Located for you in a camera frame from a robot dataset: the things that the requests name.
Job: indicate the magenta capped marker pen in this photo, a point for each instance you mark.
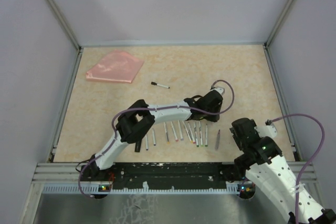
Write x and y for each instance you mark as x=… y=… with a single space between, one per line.
x=191 y=133

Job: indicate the blue capped marker pen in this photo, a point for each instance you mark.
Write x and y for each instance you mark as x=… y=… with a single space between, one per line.
x=146 y=143

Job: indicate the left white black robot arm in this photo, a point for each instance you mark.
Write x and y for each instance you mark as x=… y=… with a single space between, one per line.
x=135 y=122

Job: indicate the white slotted cable duct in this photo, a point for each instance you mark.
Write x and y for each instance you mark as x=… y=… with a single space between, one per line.
x=98 y=189

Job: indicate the aluminium frame rail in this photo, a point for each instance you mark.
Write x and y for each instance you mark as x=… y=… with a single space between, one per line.
x=279 y=23
x=61 y=19

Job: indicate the dark green capped marker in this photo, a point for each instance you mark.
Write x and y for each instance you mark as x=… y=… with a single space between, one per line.
x=195 y=134

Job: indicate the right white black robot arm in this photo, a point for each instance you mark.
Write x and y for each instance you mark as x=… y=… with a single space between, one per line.
x=264 y=164

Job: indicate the aluminium frame rail left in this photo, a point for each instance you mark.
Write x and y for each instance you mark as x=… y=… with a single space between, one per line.
x=61 y=19

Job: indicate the pink capped marker pen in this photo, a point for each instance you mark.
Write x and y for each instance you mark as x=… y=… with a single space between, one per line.
x=174 y=132

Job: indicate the aluminium frame rail right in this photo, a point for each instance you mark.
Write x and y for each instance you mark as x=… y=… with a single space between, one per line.
x=279 y=23

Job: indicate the grey capped marker pen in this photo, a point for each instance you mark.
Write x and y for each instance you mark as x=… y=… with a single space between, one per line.
x=218 y=137

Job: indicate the lavender marker pen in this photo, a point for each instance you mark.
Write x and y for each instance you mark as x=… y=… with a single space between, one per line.
x=180 y=131

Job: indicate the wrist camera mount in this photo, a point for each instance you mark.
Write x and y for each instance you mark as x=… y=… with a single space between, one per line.
x=220 y=90
x=267 y=130

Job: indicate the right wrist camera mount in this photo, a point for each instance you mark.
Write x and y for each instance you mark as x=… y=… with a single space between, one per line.
x=267 y=130

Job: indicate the black capped white marker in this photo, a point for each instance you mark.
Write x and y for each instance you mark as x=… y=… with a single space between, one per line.
x=160 y=85

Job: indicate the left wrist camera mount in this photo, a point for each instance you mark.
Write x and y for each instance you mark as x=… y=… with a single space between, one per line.
x=220 y=90

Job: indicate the pink plastic bag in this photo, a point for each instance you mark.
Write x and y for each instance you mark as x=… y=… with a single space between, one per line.
x=116 y=67

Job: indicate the orange capped black highlighter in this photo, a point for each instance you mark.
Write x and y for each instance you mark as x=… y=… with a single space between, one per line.
x=138 y=146

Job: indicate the light green capped marker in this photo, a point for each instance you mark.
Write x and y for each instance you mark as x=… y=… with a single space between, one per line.
x=200 y=133

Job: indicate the orange white marker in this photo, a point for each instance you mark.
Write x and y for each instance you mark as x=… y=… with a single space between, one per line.
x=166 y=133

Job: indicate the green capped marker pen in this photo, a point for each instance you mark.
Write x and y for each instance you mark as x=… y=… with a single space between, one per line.
x=206 y=135

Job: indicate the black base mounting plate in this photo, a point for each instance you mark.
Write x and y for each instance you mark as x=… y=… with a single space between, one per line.
x=203 y=175

